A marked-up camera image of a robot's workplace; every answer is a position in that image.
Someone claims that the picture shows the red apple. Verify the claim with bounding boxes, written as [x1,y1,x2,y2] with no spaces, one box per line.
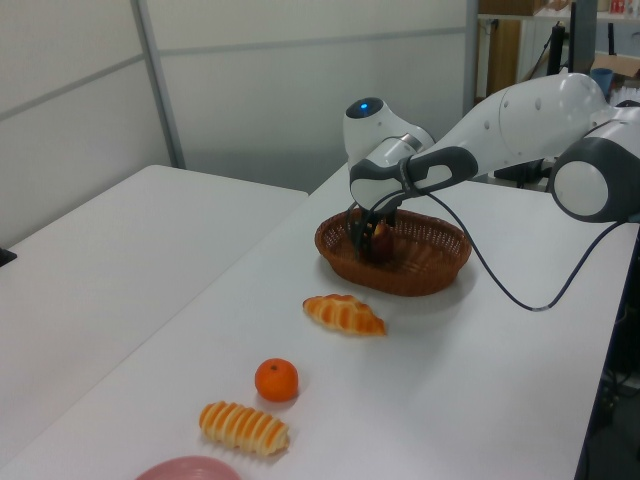
[370,223,397,265]

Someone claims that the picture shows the braided croissant bread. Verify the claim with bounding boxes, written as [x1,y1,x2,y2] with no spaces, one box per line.
[302,293,388,337]

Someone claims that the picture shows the orange mandarin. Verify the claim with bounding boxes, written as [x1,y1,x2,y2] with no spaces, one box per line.
[254,357,300,403]

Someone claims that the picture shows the striped bread roll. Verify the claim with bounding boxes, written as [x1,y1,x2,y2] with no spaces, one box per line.
[198,400,291,457]

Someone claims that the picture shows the brown woven basket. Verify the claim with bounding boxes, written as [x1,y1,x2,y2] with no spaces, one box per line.
[314,208,474,298]

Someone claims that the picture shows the pink plate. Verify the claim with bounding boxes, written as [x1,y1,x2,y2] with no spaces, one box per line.
[134,455,241,480]

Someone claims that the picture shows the wooden shelf unit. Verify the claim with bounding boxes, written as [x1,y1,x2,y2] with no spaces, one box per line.
[477,0,571,101]

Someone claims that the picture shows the black monitor stand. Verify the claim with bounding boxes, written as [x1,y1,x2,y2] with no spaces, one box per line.
[547,22,569,76]

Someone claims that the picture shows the blue cup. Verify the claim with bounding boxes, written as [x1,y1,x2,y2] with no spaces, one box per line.
[592,67,614,96]

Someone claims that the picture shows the black monitor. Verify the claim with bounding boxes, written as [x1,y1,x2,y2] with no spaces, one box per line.
[569,0,597,76]

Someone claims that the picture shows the cardboard box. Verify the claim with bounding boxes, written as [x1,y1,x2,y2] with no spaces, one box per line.
[592,53,640,84]

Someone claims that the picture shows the black cable strap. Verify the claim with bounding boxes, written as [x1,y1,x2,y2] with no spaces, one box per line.
[398,155,419,197]

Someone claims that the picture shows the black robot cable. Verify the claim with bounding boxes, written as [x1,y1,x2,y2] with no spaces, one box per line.
[367,189,626,314]

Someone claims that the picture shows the grey metal post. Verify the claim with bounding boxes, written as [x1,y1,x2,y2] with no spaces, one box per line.
[463,0,482,119]

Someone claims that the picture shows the grey partition frame post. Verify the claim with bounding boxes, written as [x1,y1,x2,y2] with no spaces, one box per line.
[130,0,187,170]

